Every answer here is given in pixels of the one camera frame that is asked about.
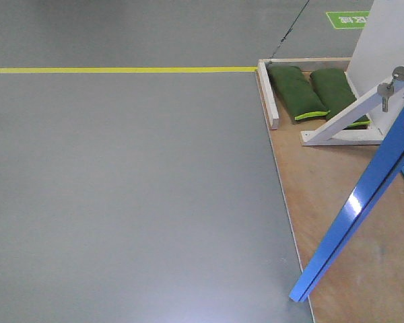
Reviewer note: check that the plywood door platform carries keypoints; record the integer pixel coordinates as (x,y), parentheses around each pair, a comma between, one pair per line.
(309,65)

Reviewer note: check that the white wooden side rail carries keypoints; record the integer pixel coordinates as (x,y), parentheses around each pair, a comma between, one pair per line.
(267,95)

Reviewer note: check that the green floor sign sticker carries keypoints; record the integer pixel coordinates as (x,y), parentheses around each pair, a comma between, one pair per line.
(347,20)

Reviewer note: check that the green sandbag near wall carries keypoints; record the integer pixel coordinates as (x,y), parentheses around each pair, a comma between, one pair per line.
(332,88)

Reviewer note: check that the silver keys in lock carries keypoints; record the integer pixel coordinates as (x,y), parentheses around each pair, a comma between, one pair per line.
(386,90)

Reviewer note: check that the blue door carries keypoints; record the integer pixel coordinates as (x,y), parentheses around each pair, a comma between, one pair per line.
(387,162)

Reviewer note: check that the white support bracket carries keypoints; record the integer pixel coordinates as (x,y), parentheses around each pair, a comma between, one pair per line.
(350,124)

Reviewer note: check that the white door stand panel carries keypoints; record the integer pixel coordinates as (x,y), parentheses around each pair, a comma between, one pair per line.
(380,47)

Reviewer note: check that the green sandbag near rail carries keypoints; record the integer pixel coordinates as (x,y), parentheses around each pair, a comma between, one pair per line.
(296,93)

